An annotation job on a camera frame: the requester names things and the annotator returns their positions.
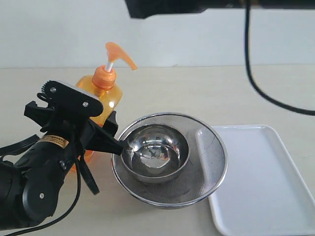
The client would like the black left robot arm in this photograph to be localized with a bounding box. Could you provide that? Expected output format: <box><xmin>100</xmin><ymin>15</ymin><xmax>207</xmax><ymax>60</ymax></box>
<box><xmin>0</xmin><ymin>102</ymin><xmax>124</xmax><ymax>235</ymax></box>

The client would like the metal mesh strainer basket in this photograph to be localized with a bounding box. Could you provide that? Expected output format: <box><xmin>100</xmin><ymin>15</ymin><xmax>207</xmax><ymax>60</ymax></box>
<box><xmin>111</xmin><ymin>112</ymin><xmax>228</xmax><ymax>209</ymax></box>

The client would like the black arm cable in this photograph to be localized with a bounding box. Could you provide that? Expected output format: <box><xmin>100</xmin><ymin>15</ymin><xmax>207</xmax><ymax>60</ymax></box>
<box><xmin>0</xmin><ymin>93</ymin><xmax>100</xmax><ymax>234</ymax></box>
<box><xmin>244</xmin><ymin>0</ymin><xmax>315</xmax><ymax>116</ymax></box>

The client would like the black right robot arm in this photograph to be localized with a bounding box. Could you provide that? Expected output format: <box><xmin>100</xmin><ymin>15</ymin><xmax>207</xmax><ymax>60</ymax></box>
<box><xmin>125</xmin><ymin>0</ymin><xmax>315</xmax><ymax>19</ymax></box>

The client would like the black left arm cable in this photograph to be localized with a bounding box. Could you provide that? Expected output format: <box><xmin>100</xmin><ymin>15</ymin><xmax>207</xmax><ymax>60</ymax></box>
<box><xmin>0</xmin><ymin>93</ymin><xmax>100</xmax><ymax>234</ymax></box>

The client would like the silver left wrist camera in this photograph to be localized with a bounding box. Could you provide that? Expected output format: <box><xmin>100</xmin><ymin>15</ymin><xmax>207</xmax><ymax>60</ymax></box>
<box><xmin>41</xmin><ymin>80</ymin><xmax>103</xmax><ymax>117</ymax></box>

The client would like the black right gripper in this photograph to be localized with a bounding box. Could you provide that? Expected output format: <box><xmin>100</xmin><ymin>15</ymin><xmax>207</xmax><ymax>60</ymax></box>
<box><xmin>125</xmin><ymin>0</ymin><xmax>207</xmax><ymax>19</ymax></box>

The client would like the orange dish soap pump bottle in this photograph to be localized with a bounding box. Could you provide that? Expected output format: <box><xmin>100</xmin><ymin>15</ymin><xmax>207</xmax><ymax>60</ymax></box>
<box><xmin>67</xmin><ymin>41</ymin><xmax>138</xmax><ymax>174</ymax></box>

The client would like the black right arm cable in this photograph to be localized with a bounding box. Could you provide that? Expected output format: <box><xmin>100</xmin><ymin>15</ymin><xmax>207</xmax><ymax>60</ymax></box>
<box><xmin>244</xmin><ymin>0</ymin><xmax>315</xmax><ymax>116</ymax></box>

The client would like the white plastic tray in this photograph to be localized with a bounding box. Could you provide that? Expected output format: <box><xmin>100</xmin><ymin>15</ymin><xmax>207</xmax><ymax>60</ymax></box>
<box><xmin>209</xmin><ymin>124</ymin><xmax>315</xmax><ymax>236</ymax></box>

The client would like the small stainless steel bowl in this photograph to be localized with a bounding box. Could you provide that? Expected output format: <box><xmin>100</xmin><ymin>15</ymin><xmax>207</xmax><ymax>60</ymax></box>
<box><xmin>121</xmin><ymin>123</ymin><xmax>190</xmax><ymax>184</ymax></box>

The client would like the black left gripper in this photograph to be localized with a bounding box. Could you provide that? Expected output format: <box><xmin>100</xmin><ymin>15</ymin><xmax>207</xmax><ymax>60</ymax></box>
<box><xmin>24</xmin><ymin>101</ymin><xmax>125</xmax><ymax>157</ymax></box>

